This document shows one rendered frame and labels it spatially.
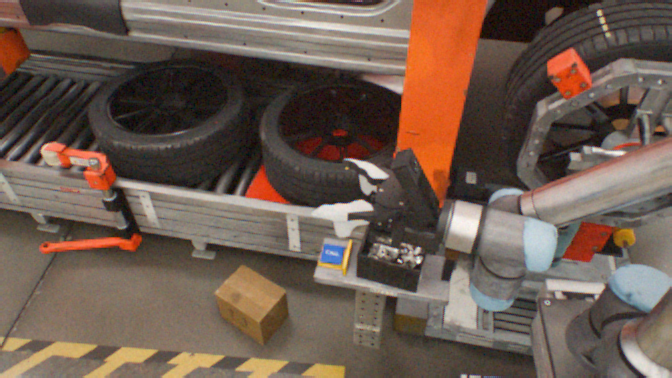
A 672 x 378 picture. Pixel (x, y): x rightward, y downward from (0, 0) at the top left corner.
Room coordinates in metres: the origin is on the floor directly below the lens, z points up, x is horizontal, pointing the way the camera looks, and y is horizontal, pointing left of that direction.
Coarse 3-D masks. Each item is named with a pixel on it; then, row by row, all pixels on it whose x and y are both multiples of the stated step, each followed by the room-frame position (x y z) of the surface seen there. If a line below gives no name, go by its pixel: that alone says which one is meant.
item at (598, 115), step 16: (624, 96) 1.18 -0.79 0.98; (592, 112) 1.19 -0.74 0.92; (608, 112) 1.21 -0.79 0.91; (624, 112) 1.18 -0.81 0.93; (560, 128) 1.21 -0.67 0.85; (576, 128) 1.20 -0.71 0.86; (592, 128) 1.20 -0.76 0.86; (544, 144) 1.34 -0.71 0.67; (560, 144) 1.39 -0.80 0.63; (576, 144) 1.20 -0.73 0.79; (592, 144) 1.18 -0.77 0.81; (544, 160) 1.21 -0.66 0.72; (560, 160) 1.30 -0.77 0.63; (560, 176) 1.22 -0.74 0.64
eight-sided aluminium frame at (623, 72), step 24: (600, 72) 1.14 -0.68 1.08; (624, 72) 1.09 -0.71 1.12; (648, 72) 1.08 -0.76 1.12; (552, 96) 1.17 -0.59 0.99; (576, 96) 1.11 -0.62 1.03; (600, 96) 1.10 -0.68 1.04; (552, 120) 1.11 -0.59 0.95; (528, 144) 1.12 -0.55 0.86; (528, 168) 1.12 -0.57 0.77; (600, 216) 1.07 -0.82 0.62; (624, 216) 1.06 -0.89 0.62; (648, 216) 1.04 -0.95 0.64
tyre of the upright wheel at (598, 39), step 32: (608, 0) 1.39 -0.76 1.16; (640, 0) 1.35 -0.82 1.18; (544, 32) 1.40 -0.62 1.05; (576, 32) 1.29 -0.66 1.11; (608, 32) 1.23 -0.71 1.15; (640, 32) 1.19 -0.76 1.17; (544, 64) 1.25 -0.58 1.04; (608, 64) 1.17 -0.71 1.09; (512, 96) 1.28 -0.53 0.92; (544, 96) 1.20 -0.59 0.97; (512, 128) 1.21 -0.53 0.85; (512, 160) 1.21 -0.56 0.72
